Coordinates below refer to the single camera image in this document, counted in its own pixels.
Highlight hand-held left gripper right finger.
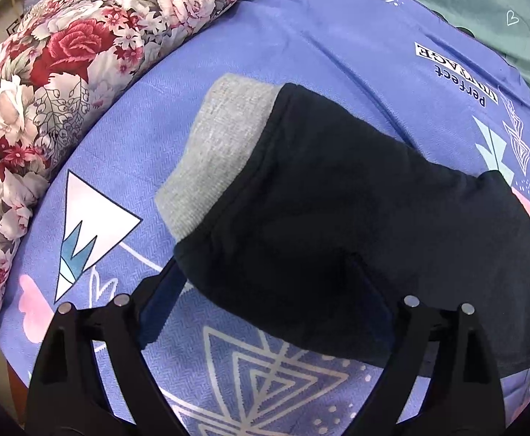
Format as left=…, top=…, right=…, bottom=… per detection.
left=351, top=257, right=507, bottom=436

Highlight dark navy pants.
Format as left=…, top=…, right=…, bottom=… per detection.
left=155, top=73, right=530, bottom=368

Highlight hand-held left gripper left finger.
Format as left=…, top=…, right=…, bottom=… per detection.
left=24, top=258, right=194, bottom=436

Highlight purple printed bedsheet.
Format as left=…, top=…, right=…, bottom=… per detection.
left=0, top=0, right=530, bottom=436

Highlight teal heart print blanket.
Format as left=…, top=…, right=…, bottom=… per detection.
left=365, top=0, right=530, bottom=123

